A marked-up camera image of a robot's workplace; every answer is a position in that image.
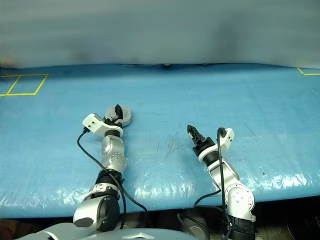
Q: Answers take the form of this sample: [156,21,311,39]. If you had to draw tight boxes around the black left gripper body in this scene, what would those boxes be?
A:
[104,116,123,127]

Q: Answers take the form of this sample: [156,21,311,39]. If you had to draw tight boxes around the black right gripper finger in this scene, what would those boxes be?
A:
[187,124,201,146]
[191,124,207,145]

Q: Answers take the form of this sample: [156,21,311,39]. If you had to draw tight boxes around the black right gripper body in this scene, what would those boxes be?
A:
[193,136,216,155]

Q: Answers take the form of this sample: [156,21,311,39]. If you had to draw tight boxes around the dark rounded shape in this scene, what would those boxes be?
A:
[176,209,212,237]

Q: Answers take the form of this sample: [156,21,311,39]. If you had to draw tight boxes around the white backdrop panel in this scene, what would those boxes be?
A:
[0,0,320,70]

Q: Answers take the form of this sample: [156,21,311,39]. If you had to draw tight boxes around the yellow tape double square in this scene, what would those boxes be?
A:
[0,73,50,97]

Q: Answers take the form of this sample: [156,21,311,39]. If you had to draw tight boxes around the yellow tape corner marking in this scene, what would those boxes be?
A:
[297,66,320,76]

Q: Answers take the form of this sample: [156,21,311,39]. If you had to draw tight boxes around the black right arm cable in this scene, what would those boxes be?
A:
[193,127,232,240]

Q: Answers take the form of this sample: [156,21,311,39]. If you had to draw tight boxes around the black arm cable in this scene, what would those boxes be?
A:
[193,127,232,240]
[76,128,149,230]

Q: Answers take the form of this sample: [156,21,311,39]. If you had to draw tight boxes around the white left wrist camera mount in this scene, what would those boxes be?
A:
[82,113,124,138]

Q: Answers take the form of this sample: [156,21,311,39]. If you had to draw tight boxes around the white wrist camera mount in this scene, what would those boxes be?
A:
[82,113,124,138]
[198,127,236,162]

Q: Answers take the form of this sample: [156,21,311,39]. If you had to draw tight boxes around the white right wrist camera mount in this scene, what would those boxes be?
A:
[198,127,236,162]

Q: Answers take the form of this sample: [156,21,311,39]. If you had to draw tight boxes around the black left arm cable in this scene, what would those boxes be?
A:
[76,128,149,230]

